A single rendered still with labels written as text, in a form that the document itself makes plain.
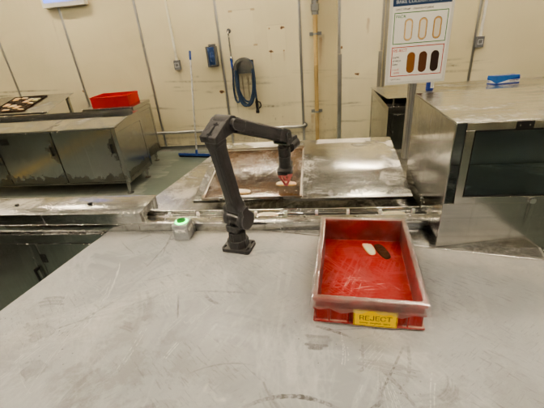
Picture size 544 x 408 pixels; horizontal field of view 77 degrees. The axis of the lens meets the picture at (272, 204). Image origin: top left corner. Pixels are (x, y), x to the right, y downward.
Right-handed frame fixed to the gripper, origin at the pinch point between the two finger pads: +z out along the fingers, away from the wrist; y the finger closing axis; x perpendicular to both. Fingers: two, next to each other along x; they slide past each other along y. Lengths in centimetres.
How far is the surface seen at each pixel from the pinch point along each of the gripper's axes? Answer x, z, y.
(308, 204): -10.5, 12.8, -0.7
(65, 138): 265, 54, 177
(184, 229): 42, 3, -33
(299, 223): -7.7, 5.7, -24.5
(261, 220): 9.2, 5.3, -23.0
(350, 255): -28, 6, -43
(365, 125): -73, 110, 314
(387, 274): -40, 4, -54
